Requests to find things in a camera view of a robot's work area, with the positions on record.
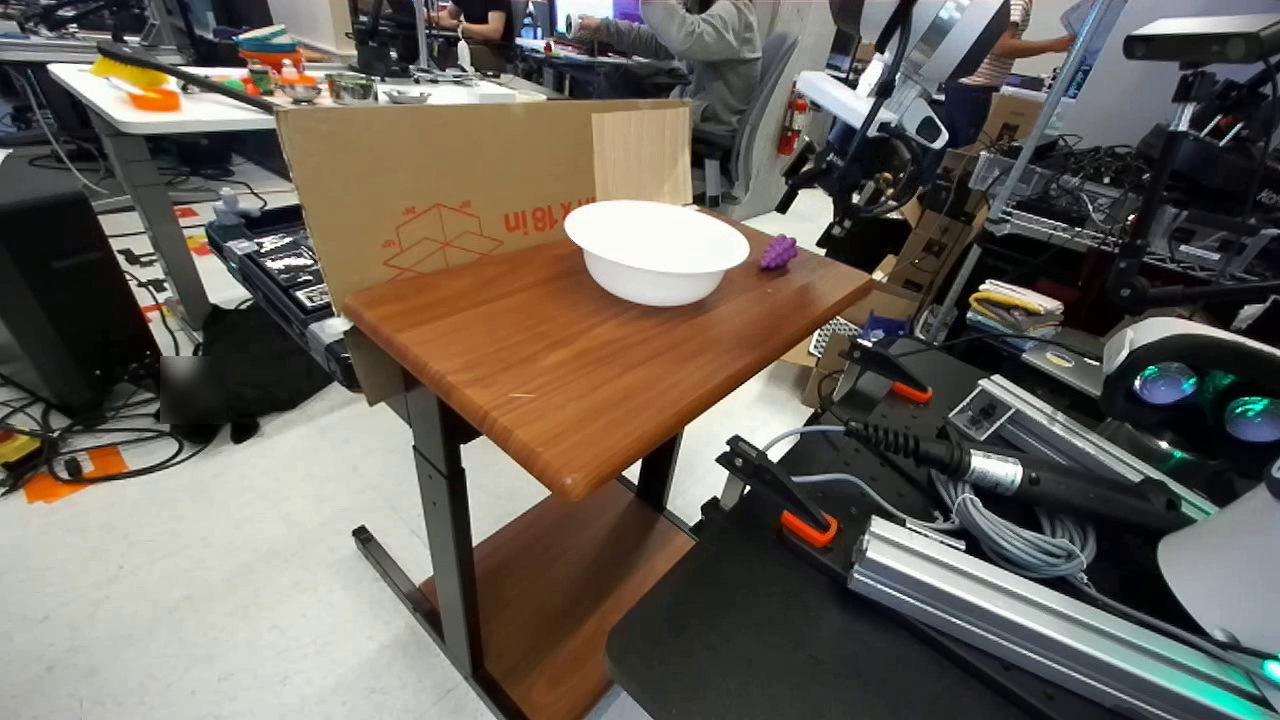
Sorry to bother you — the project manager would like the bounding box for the person in black shirt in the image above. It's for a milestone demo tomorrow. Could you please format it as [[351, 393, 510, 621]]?
[[425, 0, 525, 70]]

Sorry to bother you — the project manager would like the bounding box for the orange floor marker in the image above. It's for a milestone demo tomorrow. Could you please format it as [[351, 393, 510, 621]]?
[[14, 442, 133, 509]]

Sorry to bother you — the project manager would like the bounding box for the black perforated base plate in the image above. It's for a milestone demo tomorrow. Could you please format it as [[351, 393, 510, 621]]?
[[602, 336, 1280, 720]]

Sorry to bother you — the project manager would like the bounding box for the slim aluminium rail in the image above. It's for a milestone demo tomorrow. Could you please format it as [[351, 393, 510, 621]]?
[[943, 371, 1224, 527]]

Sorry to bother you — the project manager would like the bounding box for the white desk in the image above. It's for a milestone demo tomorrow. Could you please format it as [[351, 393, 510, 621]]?
[[42, 55, 289, 333]]

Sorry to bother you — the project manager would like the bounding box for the brown wooden table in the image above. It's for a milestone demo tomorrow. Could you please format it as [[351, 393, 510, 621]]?
[[335, 217, 878, 720]]

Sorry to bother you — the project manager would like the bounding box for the black computer cabinet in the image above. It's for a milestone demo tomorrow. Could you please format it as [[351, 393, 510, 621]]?
[[0, 164, 151, 423]]

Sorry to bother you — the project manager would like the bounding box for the white bowl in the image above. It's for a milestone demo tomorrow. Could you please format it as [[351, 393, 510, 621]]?
[[561, 196, 756, 311]]

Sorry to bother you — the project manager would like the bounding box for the aluminium extrusion rail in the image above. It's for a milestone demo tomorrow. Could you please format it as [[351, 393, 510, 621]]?
[[843, 509, 1280, 720]]

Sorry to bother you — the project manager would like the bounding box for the orange black clamp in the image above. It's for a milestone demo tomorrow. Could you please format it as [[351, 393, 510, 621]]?
[[710, 427, 843, 557], [835, 336, 941, 410]]

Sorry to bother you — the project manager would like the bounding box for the black overhead camera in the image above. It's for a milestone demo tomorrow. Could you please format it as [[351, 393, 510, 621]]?
[[1119, 8, 1280, 68]]

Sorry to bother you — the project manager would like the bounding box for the large cardboard sheet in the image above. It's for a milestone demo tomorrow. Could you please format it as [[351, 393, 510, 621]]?
[[272, 97, 602, 311]]

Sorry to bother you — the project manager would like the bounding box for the black bag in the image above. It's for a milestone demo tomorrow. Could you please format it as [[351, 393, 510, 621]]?
[[151, 300, 341, 448]]

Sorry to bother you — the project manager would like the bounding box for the brown cardboard box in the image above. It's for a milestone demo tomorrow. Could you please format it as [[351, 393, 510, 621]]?
[[882, 204, 982, 308]]

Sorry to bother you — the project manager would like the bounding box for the grey cable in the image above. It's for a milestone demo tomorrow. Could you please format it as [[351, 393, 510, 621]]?
[[797, 419, 1106, 589]]

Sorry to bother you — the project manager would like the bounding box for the yellow desk item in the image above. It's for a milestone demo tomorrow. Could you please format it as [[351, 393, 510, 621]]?
[[89, 53, 176, 97]]

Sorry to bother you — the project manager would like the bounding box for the yellow folded cloth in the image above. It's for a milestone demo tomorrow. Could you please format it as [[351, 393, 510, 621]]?
[[963, 277, 1072, 345]]

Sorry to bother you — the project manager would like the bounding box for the person in grey hoodie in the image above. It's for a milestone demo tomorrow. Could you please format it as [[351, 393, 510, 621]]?
[[567, 0, 773, 138]]

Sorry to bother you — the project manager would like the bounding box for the black cable connector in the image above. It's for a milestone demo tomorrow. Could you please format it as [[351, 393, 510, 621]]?
[[828, 409, 1193, 539]]

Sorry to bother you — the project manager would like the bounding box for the grey office chair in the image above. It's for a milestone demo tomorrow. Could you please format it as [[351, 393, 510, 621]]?
[[689, 29, 805, 211]]

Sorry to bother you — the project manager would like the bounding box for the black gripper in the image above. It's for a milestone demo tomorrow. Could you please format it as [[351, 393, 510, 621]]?
[[812, 120, 941, 277]]

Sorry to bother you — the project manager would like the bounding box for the orange desk item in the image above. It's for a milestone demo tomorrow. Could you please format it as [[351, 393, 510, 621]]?
[[125, 84, 189, 115]]

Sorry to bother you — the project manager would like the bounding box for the purple toy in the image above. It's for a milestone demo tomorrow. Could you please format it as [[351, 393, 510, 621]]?
[[751, 230, 805, 280]]

